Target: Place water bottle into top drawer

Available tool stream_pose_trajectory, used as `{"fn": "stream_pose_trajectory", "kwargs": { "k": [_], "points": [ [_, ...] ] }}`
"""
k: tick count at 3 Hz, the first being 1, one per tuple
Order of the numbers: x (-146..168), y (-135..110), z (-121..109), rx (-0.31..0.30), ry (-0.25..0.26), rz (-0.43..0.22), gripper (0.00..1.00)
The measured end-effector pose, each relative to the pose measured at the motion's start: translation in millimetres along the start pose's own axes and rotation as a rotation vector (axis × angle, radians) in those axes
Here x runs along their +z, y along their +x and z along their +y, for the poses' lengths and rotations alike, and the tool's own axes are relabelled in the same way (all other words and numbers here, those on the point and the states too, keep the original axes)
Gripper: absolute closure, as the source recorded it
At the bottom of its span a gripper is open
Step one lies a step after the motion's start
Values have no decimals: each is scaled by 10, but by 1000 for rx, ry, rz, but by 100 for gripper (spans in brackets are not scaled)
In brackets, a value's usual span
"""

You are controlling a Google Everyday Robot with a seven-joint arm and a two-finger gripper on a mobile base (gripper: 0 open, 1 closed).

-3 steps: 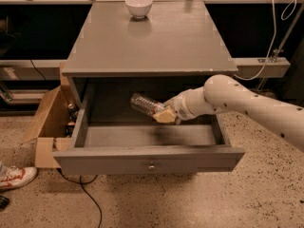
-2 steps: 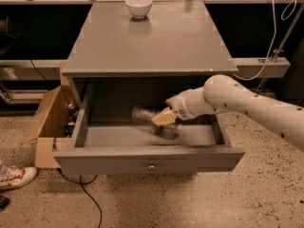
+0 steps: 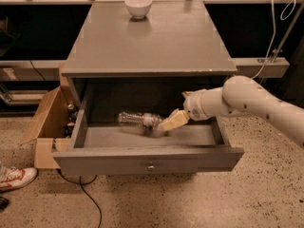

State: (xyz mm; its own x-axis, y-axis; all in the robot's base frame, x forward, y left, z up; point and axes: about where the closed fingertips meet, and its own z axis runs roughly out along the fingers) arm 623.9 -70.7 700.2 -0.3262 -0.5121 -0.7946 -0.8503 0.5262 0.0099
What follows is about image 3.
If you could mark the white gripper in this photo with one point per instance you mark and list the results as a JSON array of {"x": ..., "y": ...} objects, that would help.
[{"x": 192, "y": 106}]

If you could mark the clear plastic water bottle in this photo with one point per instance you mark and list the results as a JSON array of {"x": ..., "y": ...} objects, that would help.
[{"x": 145, "y": 124}]

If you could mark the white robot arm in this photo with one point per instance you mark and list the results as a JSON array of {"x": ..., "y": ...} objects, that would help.
[{"x": 239, "y": 96}]

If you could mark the grey open top drawer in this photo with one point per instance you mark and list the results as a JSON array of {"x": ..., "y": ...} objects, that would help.
[{"x": 100, "y": 147}]

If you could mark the silver drawer knob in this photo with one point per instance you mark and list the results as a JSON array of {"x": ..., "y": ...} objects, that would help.
[{"x": 151, "y": 167}]

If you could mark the grey wooden cabinet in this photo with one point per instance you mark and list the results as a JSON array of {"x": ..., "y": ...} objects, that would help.
[{"x": 175, "y": 40}]

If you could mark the cans inside cardboard box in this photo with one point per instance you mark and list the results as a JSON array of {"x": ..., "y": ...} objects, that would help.
[{"x": 72, "y": 117}]

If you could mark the white ceramic bowl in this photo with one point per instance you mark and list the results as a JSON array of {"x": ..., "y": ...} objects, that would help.
[{"x": 138, "y": 9}]

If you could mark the brown cardboard box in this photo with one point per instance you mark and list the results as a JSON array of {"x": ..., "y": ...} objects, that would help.
[{"x": 47, "y": 127}]

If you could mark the white and red sneaker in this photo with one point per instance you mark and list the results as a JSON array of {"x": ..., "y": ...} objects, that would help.
[{"x": 13, "y": 178}]

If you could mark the black shoe tip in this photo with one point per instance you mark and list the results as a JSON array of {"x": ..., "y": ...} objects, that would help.
[{"x": 4, "y": 203}]

